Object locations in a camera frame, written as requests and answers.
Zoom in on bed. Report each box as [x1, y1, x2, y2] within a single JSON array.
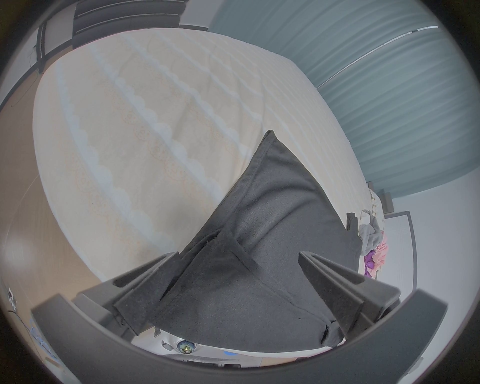
[[32, 28, 417, 355]]

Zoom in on black T-shirt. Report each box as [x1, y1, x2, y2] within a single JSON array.
[[150, 130, 362, 351]]

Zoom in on grey bedside table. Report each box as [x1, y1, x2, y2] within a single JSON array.
[[365, 180, 392, 214]]

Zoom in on blue-green curtain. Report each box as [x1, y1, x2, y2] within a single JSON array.
[[317, 28, 475, 197], [208, 0, 437, 89]]

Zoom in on black chest of drawers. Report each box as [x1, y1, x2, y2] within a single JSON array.
[[72, 0, 186, 49]]

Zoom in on pink garment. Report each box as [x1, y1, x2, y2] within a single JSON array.
[[375, 232, 390, 271]]

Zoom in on white printed pillow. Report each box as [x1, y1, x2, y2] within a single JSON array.
[[369, 187, 383, 214]]

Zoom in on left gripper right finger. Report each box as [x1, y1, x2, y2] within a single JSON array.
[[299, 250, 402, 334]]

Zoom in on purple garment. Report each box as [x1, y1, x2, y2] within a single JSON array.
[[363, 249, 379, 278]]

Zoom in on grey garment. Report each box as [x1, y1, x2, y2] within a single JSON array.
[[358, 210, 385, 256]]

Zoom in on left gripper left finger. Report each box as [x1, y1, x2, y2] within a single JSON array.
[[75, 251, 181, 336]]

